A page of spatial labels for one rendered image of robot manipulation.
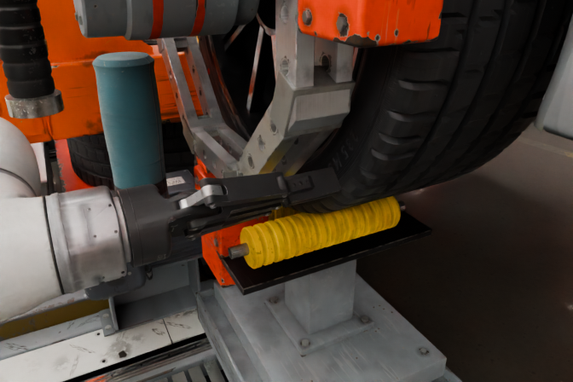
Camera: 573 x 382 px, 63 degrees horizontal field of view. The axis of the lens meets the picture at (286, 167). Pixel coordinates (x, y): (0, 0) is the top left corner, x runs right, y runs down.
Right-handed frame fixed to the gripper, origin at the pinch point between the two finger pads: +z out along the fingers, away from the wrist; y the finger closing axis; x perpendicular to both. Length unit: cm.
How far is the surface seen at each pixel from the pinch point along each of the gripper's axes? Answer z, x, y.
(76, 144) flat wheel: -20, 51, -85
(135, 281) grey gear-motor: -16, 4, -57
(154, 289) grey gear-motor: -10, 5, -80
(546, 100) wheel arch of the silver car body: 10.5, -3.8, 22.7
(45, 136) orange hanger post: -27, 38, -53
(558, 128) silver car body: 10.7, -6.1, 22.2
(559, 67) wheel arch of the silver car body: 10.5, -2.2, 24.8
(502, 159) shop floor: 163, 22, -112
